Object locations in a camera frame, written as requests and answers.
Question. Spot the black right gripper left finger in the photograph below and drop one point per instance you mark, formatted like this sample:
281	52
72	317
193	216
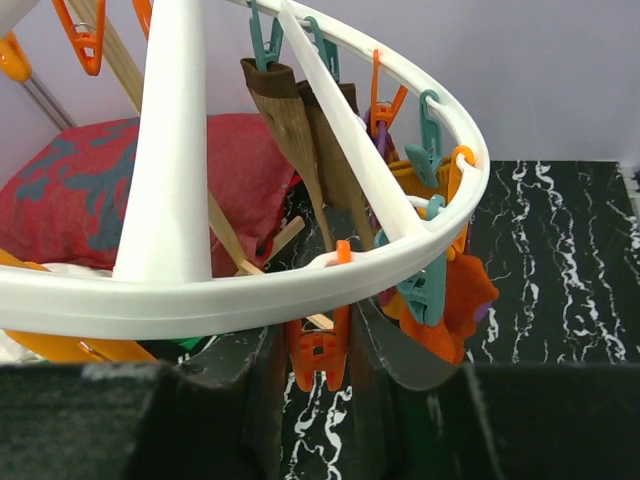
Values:
215	416

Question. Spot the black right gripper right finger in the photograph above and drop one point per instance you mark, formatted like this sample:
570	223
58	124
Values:
419	417

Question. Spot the orange clothes clip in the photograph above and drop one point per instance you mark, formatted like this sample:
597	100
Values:
313	351

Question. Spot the white round clip hanger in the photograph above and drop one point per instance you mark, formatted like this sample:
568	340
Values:
162	287

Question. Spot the orange hanging sock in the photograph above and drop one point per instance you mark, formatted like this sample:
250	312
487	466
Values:
468	290

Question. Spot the brown hanging sock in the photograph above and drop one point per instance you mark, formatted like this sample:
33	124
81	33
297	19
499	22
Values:
276	96
339	186

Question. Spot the red patterned pillow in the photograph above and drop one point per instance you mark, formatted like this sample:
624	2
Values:
67	204

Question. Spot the purple yellow hanging sock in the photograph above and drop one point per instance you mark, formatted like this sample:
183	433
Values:
382	145

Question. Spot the wooden clothes rack frame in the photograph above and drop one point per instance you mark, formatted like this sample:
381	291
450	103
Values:
129	76

